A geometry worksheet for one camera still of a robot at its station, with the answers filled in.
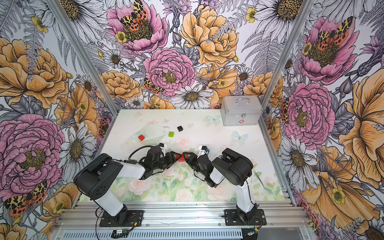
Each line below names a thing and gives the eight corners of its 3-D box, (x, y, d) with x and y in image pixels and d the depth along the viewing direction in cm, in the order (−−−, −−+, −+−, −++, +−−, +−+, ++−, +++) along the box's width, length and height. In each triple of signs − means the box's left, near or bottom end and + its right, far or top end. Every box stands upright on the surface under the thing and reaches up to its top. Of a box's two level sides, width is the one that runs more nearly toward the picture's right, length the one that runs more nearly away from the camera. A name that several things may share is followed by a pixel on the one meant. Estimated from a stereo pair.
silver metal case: (222, 127, 115) (226, 109, 101) (220, 111, 126) (223, 94, 112) (255, 127, 115) (263, 109, 101) (250, 111, 126) (257, 94, 112)
